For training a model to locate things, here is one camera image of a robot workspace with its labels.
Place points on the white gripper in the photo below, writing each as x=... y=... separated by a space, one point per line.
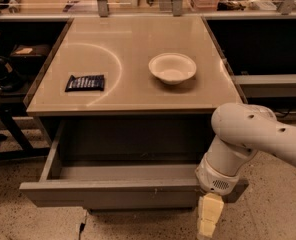
x=214 y=178

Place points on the grey top drawer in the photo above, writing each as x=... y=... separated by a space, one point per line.
x=115 y=163

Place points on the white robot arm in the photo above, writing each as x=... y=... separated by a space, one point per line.
x=241 y=131

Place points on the grey drawer cabinet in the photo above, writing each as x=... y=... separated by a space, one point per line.
x=120 y=49

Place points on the white bowl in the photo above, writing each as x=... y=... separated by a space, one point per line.
x=172 y=68

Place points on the dark blue snack packet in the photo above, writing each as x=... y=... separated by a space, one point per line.
x=85 y=83

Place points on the black box on shelf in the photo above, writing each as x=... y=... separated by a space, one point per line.
x=30 y=52

